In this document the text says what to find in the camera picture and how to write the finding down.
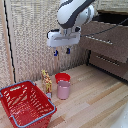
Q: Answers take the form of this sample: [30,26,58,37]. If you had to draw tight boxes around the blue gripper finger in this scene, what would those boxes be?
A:
[65,46,72,55]
[53,47,60,57]

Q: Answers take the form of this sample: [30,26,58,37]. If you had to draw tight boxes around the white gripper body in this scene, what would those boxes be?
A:
[46,27,82,49]

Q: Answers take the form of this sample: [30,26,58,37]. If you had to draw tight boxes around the pink mug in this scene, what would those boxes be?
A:
[56,80,72,101]

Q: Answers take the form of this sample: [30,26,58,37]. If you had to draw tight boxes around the red plastic shopping basket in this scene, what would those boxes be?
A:
[0,80,58,128]

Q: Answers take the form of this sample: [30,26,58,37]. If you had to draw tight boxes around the red bowl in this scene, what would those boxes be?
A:
[54,72,72,85]

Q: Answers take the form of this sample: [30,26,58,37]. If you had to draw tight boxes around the dark brown drawer cabinet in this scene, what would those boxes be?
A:
[79,9,128,83]

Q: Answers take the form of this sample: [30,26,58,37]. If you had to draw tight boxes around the long metal drawer handle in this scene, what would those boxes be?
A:
[96,54,122,67]
[85,34,114,46]

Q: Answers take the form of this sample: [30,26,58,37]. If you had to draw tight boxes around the black cable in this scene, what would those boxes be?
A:
[81,17,128,38]

